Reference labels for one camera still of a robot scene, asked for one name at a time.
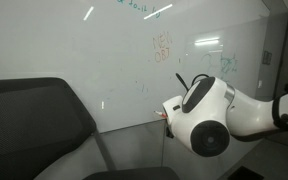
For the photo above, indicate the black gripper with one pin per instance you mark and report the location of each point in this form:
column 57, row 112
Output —
column 169, row 132

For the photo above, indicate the red and white marker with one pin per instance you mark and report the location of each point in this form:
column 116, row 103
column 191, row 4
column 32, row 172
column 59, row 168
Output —
column 160, row 114

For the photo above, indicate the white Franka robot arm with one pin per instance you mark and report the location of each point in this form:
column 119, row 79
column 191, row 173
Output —
column 247, row 113

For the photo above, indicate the black mesh chair backrest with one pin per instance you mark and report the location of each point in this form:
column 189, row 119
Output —
column 27, row 126

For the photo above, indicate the black floor box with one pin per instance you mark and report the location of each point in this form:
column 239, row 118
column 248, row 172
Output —
column 245, row 174

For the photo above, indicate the white wall outlet plate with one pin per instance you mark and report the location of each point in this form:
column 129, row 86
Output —
column 260, row 84

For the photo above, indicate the dark wall switch panel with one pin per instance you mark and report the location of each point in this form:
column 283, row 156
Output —
column 267, row 57

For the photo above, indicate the large wall whiteboard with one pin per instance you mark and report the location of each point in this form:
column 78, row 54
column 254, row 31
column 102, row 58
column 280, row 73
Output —
column 67, row 50

